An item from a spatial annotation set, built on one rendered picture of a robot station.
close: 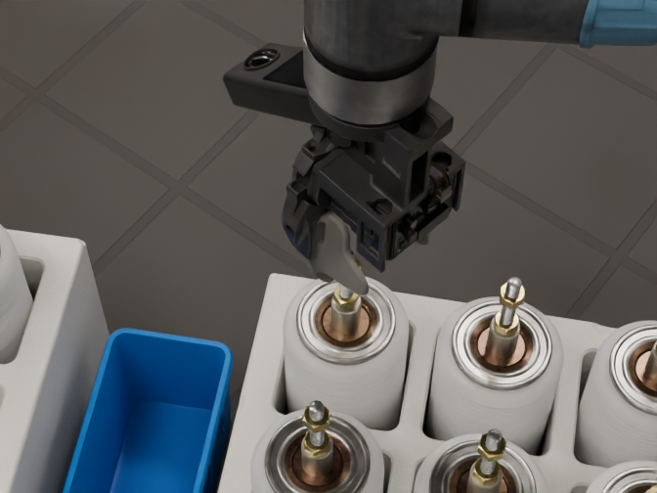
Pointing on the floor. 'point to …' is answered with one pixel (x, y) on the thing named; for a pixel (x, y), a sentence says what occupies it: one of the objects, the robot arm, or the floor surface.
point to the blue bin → (154, 417)
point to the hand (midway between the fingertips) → (341, 246)
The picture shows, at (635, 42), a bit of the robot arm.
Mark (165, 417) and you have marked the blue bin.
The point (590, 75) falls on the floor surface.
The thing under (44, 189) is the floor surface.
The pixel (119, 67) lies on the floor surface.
